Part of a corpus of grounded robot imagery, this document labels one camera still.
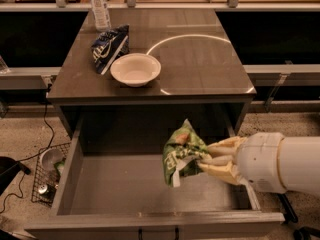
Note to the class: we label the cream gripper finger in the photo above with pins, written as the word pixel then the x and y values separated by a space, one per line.
pixel 216 151
pixel 216 161

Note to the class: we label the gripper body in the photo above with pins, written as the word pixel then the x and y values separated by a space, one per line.
pixel 259 162

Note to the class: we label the green jalapeno chip bag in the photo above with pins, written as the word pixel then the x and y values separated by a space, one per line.
pixel 182 153

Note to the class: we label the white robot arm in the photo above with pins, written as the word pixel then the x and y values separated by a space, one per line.
pixel 268 162

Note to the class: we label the grey cabinet with glossy top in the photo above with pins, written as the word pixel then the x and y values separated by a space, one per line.
pixel 180 66

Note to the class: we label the open grey top drawer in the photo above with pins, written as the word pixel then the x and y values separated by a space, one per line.
pixel 113 185

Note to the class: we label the blue chip bag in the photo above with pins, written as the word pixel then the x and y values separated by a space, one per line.
pixel 109 46

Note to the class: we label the black chair base leg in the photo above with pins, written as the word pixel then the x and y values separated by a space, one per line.
pixel 302 233

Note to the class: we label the white paper bowl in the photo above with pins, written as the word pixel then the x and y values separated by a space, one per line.
pixel 136 69

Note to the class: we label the clear plastic cup in basket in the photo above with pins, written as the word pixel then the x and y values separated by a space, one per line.
pixel 49 158

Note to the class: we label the clear plastic water bottle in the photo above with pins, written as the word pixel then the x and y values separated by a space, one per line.
pixel 101 15

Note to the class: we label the black drawer handle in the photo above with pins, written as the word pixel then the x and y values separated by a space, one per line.
pixel 158 234

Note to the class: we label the black wire basket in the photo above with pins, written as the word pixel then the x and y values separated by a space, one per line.
pixel 46 182

